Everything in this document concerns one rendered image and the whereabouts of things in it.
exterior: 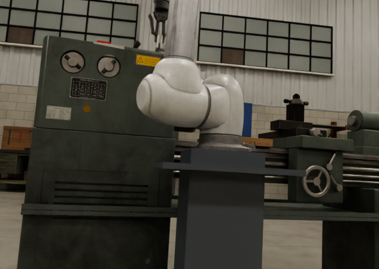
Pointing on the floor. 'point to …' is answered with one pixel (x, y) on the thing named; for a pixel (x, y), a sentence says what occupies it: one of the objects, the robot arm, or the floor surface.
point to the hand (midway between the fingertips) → (159, 42)
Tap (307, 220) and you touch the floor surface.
